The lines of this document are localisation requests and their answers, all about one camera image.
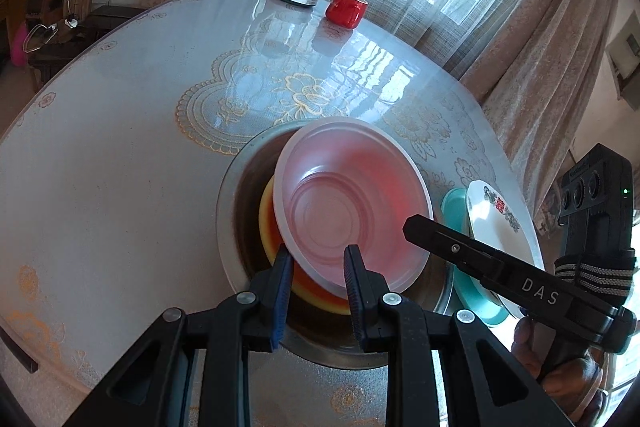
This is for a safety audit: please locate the stainless steel bowl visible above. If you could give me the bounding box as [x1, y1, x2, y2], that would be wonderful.
[216, 119, 456, 370]

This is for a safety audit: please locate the white air conditioner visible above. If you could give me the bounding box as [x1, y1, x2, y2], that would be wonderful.
[605, 29, 640, 112]

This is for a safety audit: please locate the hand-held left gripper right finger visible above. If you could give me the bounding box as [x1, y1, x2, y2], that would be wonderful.
[343, 244, 576, 427]

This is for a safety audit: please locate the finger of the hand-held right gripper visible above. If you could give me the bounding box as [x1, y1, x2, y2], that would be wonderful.
[403, 214, 501, 281]

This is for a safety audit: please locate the teal plate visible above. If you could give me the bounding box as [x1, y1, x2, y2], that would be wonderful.
[440, 187, 510, 328]

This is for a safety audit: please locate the person's right hand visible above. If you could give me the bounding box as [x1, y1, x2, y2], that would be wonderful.
[512, 314, 608, 423]

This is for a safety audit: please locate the yellow plastic bowl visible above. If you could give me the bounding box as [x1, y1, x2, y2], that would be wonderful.
[257, 174, 353, 315]

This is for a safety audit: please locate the red plastic bowl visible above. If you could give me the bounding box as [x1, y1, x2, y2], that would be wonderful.
[275, 117, 435, 300]

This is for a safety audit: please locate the pink plastic item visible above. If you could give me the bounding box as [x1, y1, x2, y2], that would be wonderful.
[12, 21, 32, 68]

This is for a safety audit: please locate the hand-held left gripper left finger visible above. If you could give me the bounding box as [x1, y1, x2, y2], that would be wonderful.
[65, 244, 296, 427]

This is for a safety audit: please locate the wooden shelf cabinet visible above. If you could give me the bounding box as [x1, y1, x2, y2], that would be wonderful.
[0, 0, 66, 58]

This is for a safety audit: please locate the lace patterned tablecloth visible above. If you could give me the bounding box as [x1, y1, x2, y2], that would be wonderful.
[0, 0, 546, 427]

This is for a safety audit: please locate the white plate with red characters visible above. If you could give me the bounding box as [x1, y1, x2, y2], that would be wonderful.
[465, 179, 546, 323]

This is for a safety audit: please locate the red cup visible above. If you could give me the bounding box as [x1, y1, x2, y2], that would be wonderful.
[325, 0, 367, 29]

